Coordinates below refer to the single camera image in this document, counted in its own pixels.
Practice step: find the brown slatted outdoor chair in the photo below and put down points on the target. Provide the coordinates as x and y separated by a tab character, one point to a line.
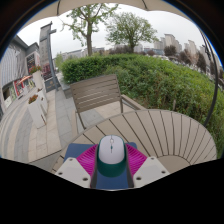
96	90

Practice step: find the beige parasol canopy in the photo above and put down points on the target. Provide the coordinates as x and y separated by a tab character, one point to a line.
83	3

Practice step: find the round leafy green tree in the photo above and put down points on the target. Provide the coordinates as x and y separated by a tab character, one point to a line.
131	30

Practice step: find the distant high-rise buildings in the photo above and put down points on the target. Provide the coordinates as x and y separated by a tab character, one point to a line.
170	40

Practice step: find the grey shopfront building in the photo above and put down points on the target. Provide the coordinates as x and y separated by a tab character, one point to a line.
11	66

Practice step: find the white planter with orange flowers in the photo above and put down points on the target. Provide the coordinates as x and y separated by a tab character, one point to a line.
36	114

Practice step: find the sparse-leaved tree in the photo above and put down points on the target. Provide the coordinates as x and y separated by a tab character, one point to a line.
89	40

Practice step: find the tall grey pylon sign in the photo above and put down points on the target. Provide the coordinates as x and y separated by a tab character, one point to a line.
46	43

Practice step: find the white planter with red flowers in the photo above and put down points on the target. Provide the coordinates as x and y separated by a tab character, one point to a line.
37	80

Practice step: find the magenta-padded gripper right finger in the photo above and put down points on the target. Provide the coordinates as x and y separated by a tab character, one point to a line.
150	170

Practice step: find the blue rectangular mouse pad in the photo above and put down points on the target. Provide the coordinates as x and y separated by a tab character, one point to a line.
76	149

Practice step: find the dark curved parasol pole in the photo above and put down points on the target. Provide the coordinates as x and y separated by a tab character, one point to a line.
216	83

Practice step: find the white and teal computer mouse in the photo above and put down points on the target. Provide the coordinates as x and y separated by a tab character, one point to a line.
111	151

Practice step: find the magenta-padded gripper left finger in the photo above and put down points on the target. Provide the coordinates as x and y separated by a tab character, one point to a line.
73	171

